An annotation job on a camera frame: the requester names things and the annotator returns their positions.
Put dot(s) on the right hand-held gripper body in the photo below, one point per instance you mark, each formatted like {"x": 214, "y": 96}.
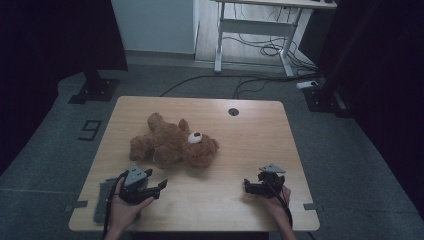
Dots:
{"x": 270, "y": 185}

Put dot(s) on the person's right hand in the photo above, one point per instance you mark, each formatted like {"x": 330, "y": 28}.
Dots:
{"x": 278, "y": 205}

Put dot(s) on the person's left hand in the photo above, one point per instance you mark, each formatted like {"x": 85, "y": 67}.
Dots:
{"x": 121, "y": 213}

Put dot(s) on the grey tape strip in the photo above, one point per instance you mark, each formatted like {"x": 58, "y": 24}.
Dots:
{"x": 78, "y": 205}
{"x": 312, "y": 206}

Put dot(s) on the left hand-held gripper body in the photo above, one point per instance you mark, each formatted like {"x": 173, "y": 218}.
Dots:
{"x": 135, "y": 186}

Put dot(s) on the white power strip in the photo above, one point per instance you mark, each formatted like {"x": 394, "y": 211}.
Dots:
{"x": 307, "y": 84}

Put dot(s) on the brown teddy bear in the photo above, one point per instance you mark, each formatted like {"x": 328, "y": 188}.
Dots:
{"x": 173, "y": 143}

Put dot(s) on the black stand base plate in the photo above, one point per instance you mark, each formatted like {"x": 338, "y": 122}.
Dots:
{"x": 95, "y": 90}
{"x": 325, "y": 100}

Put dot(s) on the white metal frame desk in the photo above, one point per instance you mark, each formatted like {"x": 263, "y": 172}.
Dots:
{"x": 256, "y": 26}

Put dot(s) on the dark curtain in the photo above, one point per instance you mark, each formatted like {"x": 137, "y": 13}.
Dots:
{"x": 383, "y": 66}
{"x": 50, "y": 50}

